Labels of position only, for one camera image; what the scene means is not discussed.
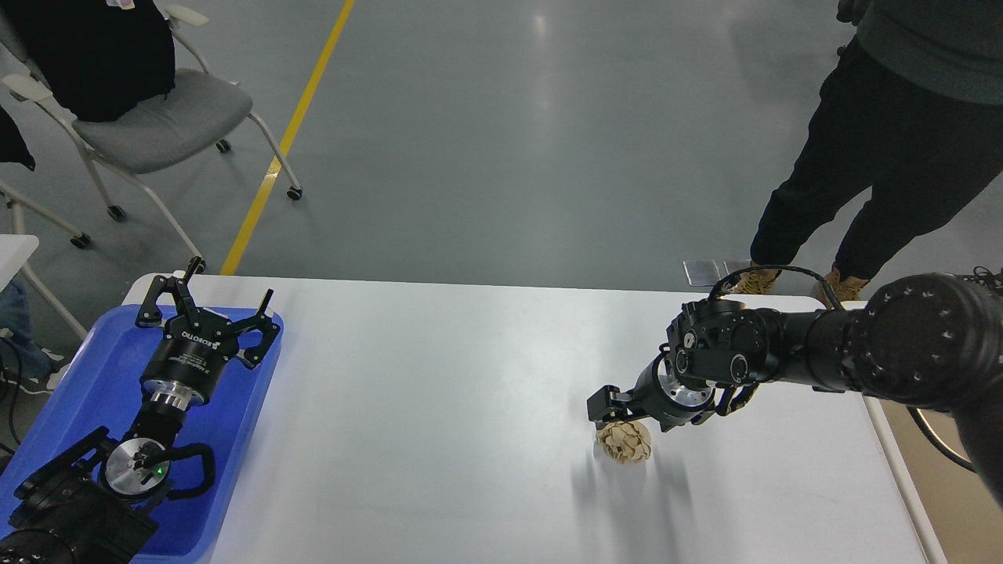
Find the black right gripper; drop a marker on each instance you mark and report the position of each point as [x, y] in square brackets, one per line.
[658, 394]

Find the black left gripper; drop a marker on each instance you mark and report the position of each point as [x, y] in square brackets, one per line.
[193, 351]

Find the brown paper ball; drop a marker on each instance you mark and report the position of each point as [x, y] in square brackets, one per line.
[626, 442]

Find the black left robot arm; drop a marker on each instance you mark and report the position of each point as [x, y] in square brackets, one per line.
[136, 455]

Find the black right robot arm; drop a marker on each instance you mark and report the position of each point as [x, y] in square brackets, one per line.
[929, 342]

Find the blue plastic tray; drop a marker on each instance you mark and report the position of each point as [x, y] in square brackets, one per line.
[101, 388]

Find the metal floor plate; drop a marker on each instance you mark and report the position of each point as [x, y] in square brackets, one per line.
[701, 272]

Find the tan boot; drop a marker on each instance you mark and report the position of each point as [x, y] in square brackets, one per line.
[756, 281]
[846, 289]

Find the grey office chair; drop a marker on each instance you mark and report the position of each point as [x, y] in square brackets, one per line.
[199, 113]

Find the black jacket on chair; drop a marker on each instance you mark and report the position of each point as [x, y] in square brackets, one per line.
[99, 60]

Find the beige plastic bin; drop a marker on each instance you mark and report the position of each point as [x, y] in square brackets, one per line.
[956, 518]

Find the person in dark clothes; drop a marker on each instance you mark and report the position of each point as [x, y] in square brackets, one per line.
[912, 112]

